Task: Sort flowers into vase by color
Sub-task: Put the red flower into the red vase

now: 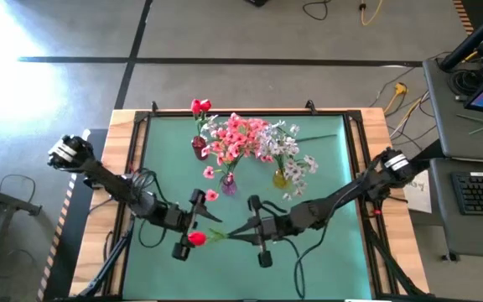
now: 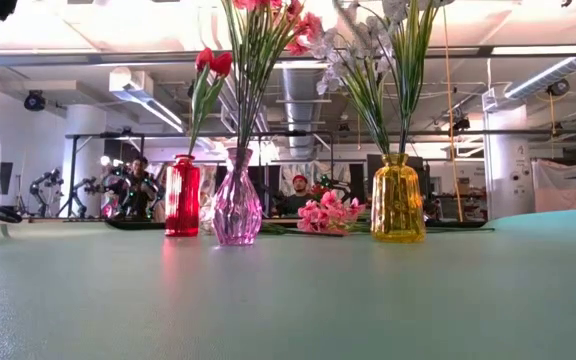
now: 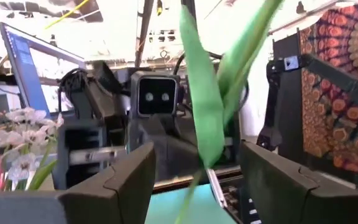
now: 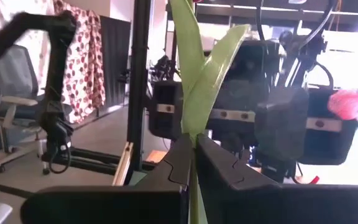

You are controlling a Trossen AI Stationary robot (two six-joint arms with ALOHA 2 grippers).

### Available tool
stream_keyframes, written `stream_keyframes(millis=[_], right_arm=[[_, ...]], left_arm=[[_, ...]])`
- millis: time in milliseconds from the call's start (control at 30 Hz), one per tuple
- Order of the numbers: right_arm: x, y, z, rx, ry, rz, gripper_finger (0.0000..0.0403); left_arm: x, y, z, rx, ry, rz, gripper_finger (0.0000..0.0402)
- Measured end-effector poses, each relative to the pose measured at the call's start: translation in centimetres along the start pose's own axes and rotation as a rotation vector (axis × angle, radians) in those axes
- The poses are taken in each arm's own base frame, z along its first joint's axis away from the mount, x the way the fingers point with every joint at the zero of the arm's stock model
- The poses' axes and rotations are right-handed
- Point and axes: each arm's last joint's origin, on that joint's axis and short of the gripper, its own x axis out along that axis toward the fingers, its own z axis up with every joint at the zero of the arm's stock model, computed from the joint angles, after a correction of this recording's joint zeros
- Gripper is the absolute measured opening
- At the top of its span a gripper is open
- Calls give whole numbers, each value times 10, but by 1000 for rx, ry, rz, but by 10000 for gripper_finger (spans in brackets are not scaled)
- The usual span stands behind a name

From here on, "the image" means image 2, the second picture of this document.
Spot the black table frame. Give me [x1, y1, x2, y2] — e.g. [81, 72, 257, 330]
[105, 218, 495, 232]

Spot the plain white pillar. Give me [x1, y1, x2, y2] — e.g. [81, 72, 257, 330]
[60, 103, 108, 202]

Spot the person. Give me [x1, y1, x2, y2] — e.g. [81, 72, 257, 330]
[272, 174, 320, 218]
[116, 155, 163, 219]

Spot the black ceiling spotlight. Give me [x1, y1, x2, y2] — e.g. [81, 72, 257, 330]
[22, 89, 48, 112]
[546, 78, 572, 98]

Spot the green table mat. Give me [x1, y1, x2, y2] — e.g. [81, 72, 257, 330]
[0, 207, 576, 360]

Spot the white leaf-pattern cloth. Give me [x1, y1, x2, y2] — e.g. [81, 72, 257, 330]
[277, 160, 352, 217]

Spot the slanted silver duct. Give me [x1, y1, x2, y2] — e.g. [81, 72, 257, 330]
[502, 55, 576, 100]

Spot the yellow hanging cord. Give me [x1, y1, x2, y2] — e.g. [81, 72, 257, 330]
[440, 5, 464, 221]

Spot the pink artificial flower bunch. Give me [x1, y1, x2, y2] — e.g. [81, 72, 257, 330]
[296, 189, 373, 237]
[220, 0, 279, 151]
[240, 0, 325, 151]

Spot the pink faceted glass vase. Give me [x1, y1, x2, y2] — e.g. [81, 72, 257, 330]
[211, 147, 264, 247]

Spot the pale pink cloth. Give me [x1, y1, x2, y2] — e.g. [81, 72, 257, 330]
[531, 157, 576, 211]

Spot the black metal rig frame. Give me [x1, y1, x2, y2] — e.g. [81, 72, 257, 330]
[65, 128, 337, 221]

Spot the white pillar with sticker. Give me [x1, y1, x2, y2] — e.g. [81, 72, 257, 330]
[482, 89, 538, 221]

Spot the red ribbed glass vase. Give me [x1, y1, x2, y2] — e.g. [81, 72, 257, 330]
[164, 153, 202, 238]

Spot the black background screen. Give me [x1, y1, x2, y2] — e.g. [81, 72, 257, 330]
[366, 153, 432, 201]

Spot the silver round ventilation duct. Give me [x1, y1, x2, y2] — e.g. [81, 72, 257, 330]
[281, 67, 330, 160]

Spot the yellow ribbed glass vase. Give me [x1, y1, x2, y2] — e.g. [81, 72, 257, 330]
[370, 152, 427, 245]

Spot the white ceiling duct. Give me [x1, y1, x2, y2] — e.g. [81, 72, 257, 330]
[107, 66, 189, 135]

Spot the grey ceiling beam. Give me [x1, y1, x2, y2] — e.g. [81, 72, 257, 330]
[0, 44, 576, 69]

